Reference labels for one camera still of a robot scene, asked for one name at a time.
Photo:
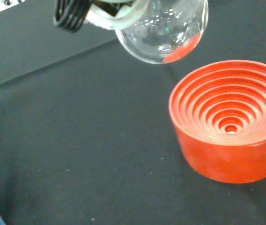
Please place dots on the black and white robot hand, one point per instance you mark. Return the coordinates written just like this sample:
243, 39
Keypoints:
69, 14

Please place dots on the red ridged flask stand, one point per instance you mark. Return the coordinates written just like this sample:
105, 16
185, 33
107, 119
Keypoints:
226, 154

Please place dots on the black bench cloth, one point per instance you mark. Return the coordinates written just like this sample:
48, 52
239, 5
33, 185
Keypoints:
76, 122

